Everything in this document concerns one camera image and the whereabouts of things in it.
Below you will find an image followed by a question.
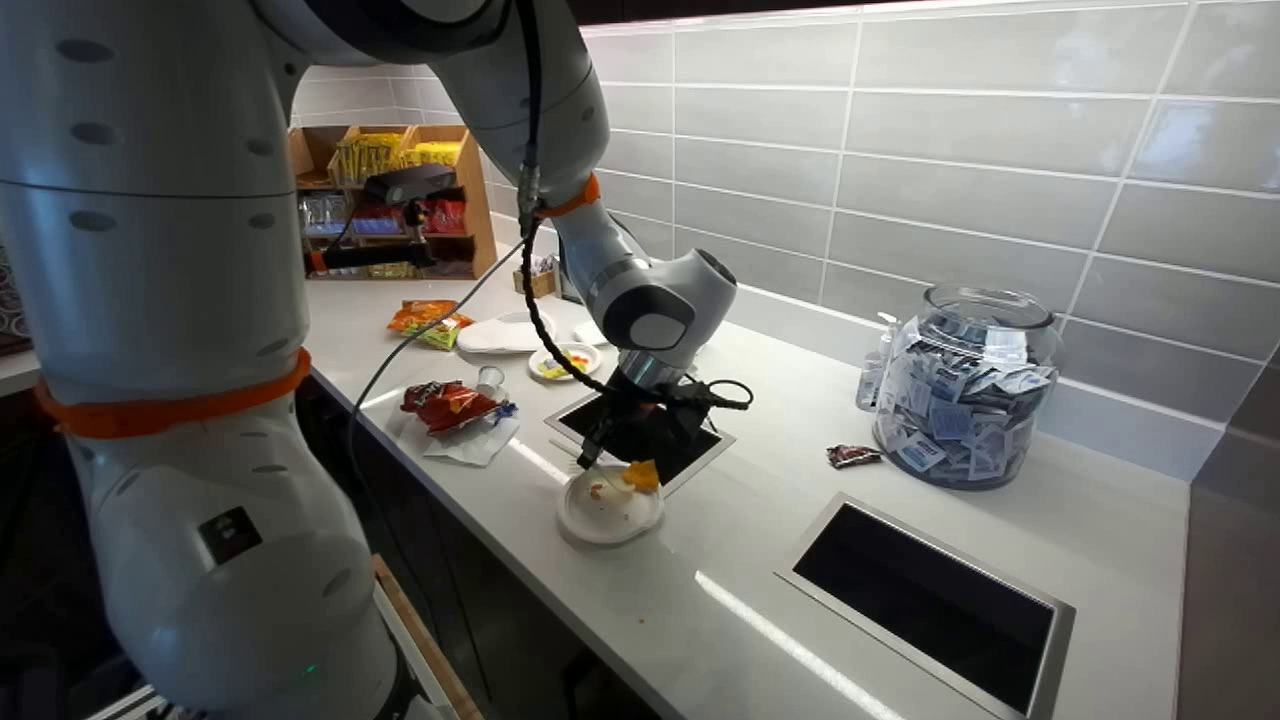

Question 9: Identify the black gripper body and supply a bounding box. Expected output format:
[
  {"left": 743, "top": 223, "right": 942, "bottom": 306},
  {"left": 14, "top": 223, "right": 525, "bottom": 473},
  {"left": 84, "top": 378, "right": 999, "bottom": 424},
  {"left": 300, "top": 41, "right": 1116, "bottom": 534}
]
[{"left": 602, "top": 378, "right": 712, "bottom": 447}]

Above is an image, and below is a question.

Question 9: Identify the black device on organizer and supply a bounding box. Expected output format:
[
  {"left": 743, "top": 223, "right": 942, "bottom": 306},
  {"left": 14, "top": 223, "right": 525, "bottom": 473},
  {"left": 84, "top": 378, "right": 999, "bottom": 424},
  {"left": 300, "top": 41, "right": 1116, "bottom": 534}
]
[{"left": 359, "top": 165, "right": 460, "bottom": 207}]

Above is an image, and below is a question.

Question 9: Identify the big orange food piece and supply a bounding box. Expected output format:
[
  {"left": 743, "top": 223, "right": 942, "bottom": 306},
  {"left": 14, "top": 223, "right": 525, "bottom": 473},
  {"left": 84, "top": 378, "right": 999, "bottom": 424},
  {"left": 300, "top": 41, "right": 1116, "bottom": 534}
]
[{"left": 621, "top": 458, "right": 666, "bottom": 502}]

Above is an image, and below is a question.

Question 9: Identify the small brown box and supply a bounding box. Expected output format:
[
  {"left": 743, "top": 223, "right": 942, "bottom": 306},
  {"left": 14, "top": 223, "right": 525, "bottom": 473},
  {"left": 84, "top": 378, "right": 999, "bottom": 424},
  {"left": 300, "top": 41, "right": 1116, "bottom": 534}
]
[{"left": 510, "top": 255, "right": 560, "bottom": 302}]

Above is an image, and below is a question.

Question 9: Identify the red snack bag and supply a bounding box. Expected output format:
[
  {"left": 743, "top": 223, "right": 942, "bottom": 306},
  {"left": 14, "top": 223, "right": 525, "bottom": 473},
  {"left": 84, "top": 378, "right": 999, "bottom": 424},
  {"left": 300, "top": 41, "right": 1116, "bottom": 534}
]
[{"left": 397, "top": 378, "right": 503, "bottom": 437}]

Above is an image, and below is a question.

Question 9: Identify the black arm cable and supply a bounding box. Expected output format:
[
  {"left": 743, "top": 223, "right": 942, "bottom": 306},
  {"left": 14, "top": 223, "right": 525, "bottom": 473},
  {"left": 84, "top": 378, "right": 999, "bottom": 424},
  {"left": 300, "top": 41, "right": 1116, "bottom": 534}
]
[{"left": 510, "top": 0, "right": 759, "bottom": 415}]

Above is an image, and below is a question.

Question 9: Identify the white paper plate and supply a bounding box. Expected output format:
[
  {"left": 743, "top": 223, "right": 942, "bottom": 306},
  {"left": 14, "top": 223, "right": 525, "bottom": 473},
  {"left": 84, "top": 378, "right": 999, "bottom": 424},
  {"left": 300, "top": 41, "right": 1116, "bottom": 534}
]
[{"left": 556, "top": 462, "right": 666, "bottom": 550}]

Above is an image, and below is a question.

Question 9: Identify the orange chip bag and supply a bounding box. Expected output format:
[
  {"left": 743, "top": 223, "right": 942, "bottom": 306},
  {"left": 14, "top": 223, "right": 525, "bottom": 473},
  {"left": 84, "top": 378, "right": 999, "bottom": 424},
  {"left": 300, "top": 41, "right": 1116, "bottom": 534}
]
[{"left": 384, "top": 297, "right": 471, "bottom": 352}]

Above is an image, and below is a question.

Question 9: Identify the wooden cart top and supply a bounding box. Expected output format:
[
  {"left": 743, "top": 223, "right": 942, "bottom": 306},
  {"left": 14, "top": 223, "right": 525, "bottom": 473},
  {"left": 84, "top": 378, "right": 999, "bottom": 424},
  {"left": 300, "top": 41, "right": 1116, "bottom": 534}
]
[{"left": 364, "top": 552, "right": 482, "bottom": 720}]

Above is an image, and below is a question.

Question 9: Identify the thin black cable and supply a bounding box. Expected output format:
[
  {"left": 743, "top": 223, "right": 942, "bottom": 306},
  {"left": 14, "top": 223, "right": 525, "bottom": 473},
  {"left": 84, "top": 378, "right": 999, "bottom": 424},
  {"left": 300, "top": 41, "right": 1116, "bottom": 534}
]
[{"left": 348, "top": 238, "right": 533, "bottom": 466}]

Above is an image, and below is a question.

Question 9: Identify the wooden condiment organizer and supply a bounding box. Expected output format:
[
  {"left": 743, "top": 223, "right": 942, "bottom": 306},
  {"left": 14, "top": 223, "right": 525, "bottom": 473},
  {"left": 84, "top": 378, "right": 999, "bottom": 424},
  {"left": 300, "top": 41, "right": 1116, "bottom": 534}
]
[{"left": 287, "top": 119, "right": 500, "bottom": 286}]

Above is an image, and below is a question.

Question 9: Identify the flat white plate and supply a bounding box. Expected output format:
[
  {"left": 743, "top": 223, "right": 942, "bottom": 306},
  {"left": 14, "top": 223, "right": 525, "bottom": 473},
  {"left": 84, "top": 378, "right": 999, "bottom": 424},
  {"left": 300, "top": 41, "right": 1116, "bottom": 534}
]
[{"left": 454, "top": 318, "right": 543, "bottom": 359}]

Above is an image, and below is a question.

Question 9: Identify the dark candy wrapper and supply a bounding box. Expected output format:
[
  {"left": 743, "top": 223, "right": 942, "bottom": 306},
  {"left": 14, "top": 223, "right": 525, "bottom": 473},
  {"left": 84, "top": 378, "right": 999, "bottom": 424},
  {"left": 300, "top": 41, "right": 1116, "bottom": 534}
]
[{"left": 824, "top": 440, "right": 885, "bottom": 473}]

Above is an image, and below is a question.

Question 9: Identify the small plate with yellow food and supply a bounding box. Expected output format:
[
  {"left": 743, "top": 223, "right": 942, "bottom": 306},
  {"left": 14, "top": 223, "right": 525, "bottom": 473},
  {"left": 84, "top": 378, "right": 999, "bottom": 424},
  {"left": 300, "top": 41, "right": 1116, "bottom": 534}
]
[{"left": 525, "top": 340, "right": 602, "bottom": 387}]

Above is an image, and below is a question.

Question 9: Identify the clear plastic bag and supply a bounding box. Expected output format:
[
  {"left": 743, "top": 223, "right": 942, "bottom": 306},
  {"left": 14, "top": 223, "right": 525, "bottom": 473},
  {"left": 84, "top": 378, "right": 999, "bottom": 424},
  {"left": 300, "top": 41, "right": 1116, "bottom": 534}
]
[{"left": 384, "top": 363, "right": 525, "bottom": 473}]

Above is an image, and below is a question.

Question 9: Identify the glass jar of packets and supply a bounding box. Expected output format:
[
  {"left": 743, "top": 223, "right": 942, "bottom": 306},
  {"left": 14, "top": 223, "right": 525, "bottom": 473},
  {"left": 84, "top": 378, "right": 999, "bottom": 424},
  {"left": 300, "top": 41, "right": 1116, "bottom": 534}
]
[{"left": 873, "top": 279, "right": 1065, "bottom": 494}]

